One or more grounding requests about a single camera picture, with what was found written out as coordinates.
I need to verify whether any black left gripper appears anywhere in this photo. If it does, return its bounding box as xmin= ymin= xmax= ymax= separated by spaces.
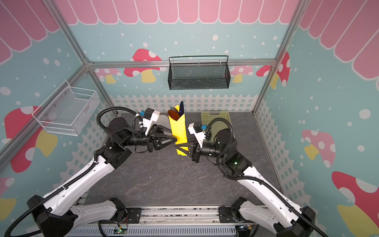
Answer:
xmin=121 ymin=124 xmax=179 ymax=153

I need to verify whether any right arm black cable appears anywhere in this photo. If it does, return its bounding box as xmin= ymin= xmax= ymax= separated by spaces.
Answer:
xmin=205 ymin=118 xmax=328 ymax=237

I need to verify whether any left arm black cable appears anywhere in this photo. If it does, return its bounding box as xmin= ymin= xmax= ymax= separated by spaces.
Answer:
xmin=4 ymin=106 xmax=140 ymax=237

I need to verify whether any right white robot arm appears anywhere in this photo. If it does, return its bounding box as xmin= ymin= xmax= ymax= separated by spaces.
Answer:
xmin=175 ymin=129 xmax=317 ymax=237

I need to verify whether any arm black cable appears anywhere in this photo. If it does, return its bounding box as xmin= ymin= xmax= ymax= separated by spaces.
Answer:
xmin=4 ymin=106 xmax=140 ymax=237
xmin=205 ymin=118 xmax=328 ymax=237

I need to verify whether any black mesh wall basket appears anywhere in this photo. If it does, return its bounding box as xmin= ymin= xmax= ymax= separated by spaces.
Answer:
xmin=168 ymin=55 xmax=231 ymax=90

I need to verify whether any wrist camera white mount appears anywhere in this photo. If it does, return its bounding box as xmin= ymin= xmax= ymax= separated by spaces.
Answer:
xmin=188 ymin=121 xmax=207 ymax=148
xmin=138 ymin=108 xmax=160 ymax=136

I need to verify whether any white wire wall basket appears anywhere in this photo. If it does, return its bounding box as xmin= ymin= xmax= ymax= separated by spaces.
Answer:
xmin=32 ymin=81 xmax=100 ymax=136

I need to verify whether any green perforated plastic basket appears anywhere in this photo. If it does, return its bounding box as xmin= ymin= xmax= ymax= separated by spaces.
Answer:
xmin=201 ymin=111 xmax=232 ymax=142

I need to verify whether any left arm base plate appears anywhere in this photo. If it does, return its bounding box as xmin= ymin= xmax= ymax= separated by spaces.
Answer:
xmin=120 ymin=207 xmax=142 ymax=224

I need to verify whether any yellow paper napkin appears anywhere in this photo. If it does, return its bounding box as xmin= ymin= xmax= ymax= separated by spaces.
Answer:
xmin=169 ymin=114 xmax=188 ymax=145

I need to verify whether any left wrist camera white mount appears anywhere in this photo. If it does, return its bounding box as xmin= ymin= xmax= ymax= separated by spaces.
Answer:
xmin=138 ymin=108 xmax=160 ymax=136

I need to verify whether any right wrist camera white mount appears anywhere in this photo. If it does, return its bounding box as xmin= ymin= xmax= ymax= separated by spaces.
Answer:
xmin=188 ymin=121 xmax=207 ymax=148

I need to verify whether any purple metal spoon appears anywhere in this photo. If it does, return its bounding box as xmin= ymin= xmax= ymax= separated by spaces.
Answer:
xmin=168 ymin=109 xmax=180 ymax=121

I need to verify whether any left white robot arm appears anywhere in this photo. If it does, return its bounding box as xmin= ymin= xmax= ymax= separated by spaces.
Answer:
xmin=27 ymin=117 xmax=177 ymax=237

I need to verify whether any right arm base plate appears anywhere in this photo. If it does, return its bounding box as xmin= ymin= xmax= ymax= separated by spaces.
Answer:
xmin=218 ymin=206 xmax=255 ymax=224

